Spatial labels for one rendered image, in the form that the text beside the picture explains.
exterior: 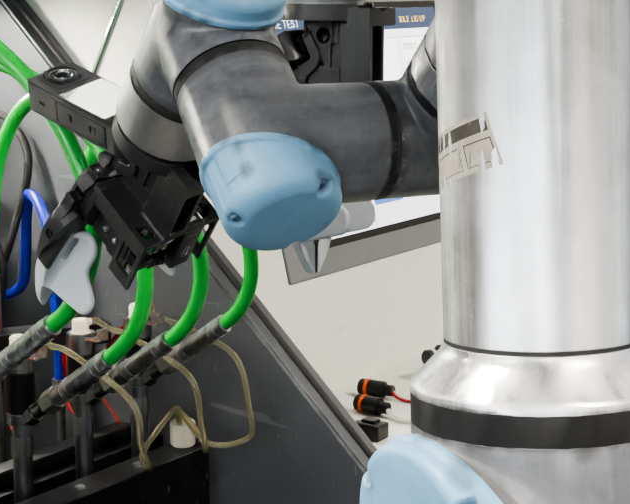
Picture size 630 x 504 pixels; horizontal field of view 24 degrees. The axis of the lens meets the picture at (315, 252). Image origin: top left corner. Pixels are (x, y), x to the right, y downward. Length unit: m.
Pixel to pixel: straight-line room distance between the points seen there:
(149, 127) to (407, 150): 0.18
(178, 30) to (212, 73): 0.04
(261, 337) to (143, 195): 0.45
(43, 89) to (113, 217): 0.11
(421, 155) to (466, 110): 0.31
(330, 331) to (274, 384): 0.25
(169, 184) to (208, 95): 0.14
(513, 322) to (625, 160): 0.08
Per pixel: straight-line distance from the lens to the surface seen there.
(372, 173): 0.88
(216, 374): 1.50
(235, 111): 0.86
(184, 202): 1.00
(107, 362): 1.26
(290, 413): 1.45
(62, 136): 1.14
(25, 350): 1.21
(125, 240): 1.03
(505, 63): 0.58
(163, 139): 0.97
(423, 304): 1.87
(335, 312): 1.71
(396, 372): 1.77
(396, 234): 1.83
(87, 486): 1.40
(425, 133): 0.90
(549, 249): 0.59
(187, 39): 0.90
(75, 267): 1.10
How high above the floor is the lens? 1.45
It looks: 11 degrees down
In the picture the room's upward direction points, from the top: straight up
